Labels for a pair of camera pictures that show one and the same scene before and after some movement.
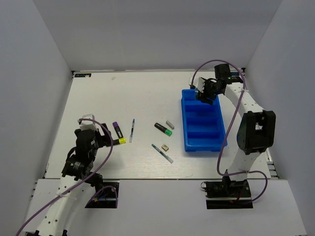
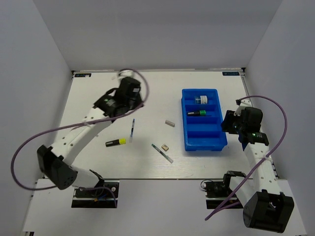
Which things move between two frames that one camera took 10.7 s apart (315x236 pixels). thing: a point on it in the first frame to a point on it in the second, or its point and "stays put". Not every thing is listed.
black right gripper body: (210, 90) to (233, 124)
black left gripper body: (101, 140) to (135, 102)
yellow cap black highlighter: (120, 140) stays put
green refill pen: (162, 154) stays put
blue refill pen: (130, 139) stays put
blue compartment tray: (203, 124) stays put
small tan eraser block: (165, 147) stays put
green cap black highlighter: (163, 130) to (201, 112)
